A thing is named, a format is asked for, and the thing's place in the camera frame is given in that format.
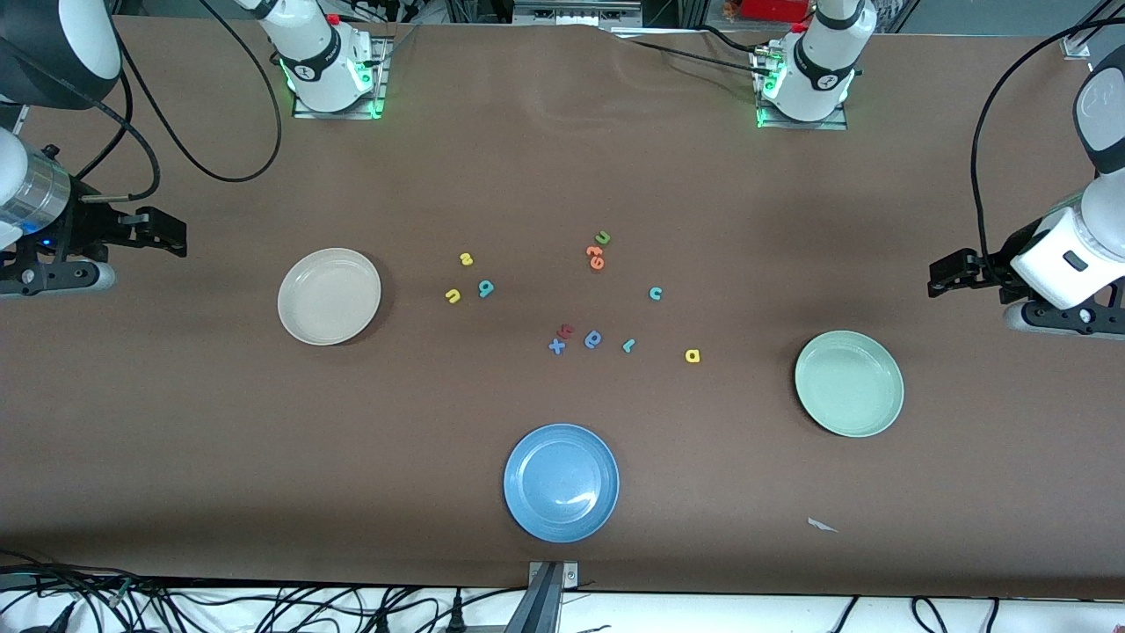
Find pale green plate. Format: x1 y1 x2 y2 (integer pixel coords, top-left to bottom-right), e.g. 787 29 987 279
795 331 904 439

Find beige brown plate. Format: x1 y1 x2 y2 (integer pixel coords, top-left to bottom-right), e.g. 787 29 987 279
278 248 382 346

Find red box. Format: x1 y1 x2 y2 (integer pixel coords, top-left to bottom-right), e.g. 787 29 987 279
737 0 814 23

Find brown table cover sheet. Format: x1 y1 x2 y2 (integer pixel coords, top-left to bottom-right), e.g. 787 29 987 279
0 16 1125 600

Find blue plate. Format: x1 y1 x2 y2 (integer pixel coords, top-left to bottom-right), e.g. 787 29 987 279
504 424 621 543

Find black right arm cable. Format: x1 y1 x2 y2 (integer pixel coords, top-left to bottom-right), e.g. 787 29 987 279
79 0 284 205

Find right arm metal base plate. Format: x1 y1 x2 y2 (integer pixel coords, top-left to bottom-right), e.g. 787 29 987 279
292 35 393 120

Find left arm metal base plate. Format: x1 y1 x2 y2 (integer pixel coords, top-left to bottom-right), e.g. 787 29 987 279
754 44 850 131

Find aluminium frame post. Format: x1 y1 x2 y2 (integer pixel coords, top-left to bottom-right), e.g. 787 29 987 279
1062 0 1125 61

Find black base cable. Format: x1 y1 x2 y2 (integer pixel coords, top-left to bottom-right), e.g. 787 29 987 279
697 25 761 54
626 39 774 76

